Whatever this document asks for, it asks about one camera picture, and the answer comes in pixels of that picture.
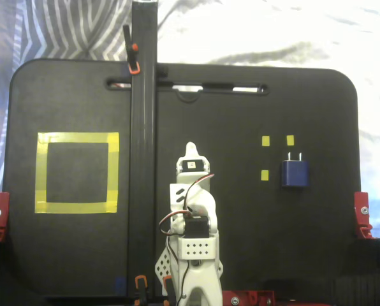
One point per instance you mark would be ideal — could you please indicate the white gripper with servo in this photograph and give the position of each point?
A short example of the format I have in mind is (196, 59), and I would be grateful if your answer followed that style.
(192, 165)

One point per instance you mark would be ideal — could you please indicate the blue USB charger block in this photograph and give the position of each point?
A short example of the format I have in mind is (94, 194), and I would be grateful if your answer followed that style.
(295, 173)

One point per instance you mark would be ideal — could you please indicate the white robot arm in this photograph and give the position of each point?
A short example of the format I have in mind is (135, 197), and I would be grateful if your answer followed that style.
(196, 248)

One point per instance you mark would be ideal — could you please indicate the small yellow tape marker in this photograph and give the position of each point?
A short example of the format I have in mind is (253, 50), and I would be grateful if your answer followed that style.
(265, 175)
(290, 140)
(266, 141)

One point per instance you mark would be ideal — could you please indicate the orange black spring clamp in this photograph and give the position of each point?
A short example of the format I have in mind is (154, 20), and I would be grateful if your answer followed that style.
(132, 54)

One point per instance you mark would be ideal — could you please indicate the yellow tape square outline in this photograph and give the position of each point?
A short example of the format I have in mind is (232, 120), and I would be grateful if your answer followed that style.
(75, 137)

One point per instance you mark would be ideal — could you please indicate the small orange black clamp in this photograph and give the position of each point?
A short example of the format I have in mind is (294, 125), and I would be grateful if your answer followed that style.
(167, 282)
(141, 282)

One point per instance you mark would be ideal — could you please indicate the grey white patterned bedsheet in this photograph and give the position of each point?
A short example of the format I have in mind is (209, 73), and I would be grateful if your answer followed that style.
(273, 32)

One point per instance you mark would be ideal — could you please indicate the blue tape piece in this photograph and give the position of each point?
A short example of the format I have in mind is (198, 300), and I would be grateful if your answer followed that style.
(120, 284)

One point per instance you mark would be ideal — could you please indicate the red screw clamp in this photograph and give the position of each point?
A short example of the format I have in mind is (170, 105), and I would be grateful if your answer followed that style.
(250, 298)

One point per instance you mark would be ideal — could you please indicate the red desk edge clamp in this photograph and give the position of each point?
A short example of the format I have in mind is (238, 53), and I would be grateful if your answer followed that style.
(0, 204)
(362, 201)

